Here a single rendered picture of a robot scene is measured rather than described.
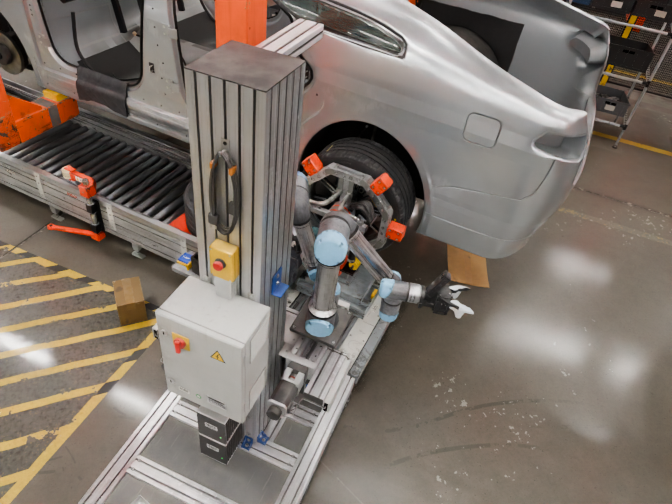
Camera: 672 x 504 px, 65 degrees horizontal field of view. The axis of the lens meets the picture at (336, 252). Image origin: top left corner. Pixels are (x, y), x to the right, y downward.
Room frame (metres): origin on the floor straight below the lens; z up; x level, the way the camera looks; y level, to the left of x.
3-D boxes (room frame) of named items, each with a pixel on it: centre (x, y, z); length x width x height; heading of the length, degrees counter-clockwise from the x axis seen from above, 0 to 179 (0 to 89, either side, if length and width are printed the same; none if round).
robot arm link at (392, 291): (1.46, -0.24, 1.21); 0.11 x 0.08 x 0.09; 88
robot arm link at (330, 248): (1.47, 0.02, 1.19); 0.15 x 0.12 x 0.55; 178
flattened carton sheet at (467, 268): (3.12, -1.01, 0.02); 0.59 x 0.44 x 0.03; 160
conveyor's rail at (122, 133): (3.54, 1.45, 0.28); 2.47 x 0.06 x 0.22; 70
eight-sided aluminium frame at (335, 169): (2.38, -0.01, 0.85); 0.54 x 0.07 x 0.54; 70
